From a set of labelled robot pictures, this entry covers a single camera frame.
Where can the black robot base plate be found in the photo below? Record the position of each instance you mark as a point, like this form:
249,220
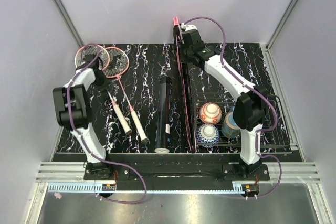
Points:
227,167

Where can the pink sport racket bag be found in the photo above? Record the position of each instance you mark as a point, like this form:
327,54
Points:
182,68

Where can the aluminium post right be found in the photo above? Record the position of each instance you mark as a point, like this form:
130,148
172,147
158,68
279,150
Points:
287,13

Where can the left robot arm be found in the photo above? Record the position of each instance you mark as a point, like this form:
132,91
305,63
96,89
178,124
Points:
73,109

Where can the black shuttlecock tube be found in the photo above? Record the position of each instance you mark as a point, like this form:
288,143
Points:
163,125

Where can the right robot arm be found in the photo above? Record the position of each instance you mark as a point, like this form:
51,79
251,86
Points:
250,100

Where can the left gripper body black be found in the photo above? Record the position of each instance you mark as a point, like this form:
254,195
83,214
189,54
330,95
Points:
102,82

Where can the blue ceramic cup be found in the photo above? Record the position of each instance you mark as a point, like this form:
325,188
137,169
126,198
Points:
229,127

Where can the aluminium post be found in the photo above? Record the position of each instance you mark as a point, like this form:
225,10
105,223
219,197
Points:
68,21
287,13

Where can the red patterned bowl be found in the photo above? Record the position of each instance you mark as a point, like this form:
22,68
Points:
210,113

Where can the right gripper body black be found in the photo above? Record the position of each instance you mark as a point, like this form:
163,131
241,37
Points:
186,52

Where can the clear plastic tube lid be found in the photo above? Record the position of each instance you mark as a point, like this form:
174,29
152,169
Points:
161,150

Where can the aluminium post left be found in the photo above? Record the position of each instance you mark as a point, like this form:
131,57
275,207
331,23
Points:
68,21

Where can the blue patterned bowl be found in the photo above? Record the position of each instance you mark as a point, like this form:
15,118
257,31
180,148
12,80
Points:
207,135

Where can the aluminium frame rail front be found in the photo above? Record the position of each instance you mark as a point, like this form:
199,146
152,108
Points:
69,178

